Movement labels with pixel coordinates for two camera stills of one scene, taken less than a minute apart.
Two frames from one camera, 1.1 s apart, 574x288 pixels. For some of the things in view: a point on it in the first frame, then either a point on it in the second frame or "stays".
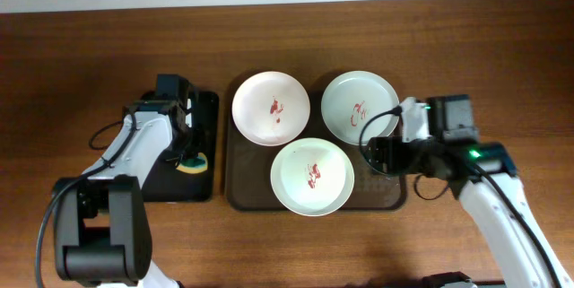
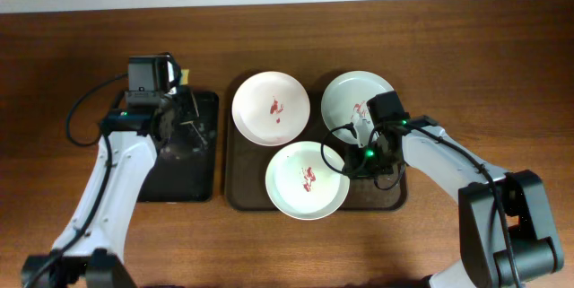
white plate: (312, 177) stays
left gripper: (189, 145) → (189, 115)
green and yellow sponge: (194, 165) → (185, 77)
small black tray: (167, 184) stays
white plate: (271, 109) stays
